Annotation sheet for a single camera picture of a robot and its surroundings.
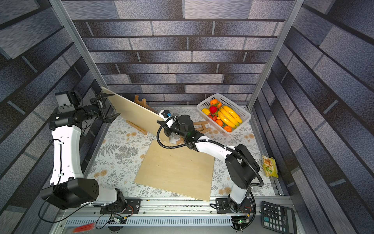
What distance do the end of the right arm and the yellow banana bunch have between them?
17.2 inches

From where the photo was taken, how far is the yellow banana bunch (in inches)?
40.5

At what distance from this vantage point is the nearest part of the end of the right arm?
2.08 feet
